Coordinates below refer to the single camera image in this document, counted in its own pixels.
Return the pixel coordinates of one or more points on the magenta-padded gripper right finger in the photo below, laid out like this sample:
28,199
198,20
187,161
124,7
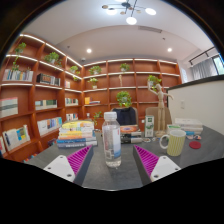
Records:
163,166

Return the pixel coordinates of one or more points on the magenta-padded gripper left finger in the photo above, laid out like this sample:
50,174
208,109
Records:
58,166

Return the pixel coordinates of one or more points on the clear plastic water bottle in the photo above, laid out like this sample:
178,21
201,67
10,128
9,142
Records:
111,146

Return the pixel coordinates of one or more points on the yellow striped white mug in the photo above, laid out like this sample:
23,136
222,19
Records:
176,143

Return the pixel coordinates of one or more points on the colourful book stack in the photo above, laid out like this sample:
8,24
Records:
76,135

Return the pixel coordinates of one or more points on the flat round red coaster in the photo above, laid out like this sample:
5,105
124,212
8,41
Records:
195,145

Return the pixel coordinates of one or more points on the round printed badge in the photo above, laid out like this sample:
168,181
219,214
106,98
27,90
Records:
189,136
198,137

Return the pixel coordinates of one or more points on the green and white carton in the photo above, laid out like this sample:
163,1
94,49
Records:
149,126

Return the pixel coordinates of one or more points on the tan chair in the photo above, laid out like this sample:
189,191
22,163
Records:
151,111

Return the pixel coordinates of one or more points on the chair with dark jacket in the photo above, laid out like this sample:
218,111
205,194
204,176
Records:
125,116

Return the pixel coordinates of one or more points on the wooden artist mannequin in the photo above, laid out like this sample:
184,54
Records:
161,103

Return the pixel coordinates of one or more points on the wooden shelf unit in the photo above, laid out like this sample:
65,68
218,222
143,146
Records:
50,96

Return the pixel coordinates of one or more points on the grey curtain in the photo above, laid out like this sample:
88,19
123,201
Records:
203,69

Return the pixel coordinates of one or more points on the window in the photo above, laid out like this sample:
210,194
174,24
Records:
219,65

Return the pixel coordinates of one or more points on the round recessed ceiling light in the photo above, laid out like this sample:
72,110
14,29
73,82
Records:
88,50
169,49

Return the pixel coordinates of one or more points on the ceiling air vent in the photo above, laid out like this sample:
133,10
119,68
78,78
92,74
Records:
150,29

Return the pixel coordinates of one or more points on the branched ceiling lamp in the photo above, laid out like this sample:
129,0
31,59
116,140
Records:
131,20

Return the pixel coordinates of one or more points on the white wall switch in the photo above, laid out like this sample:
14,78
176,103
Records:
182,104

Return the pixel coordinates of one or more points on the black ceiling track rail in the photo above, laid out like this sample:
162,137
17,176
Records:
201,55

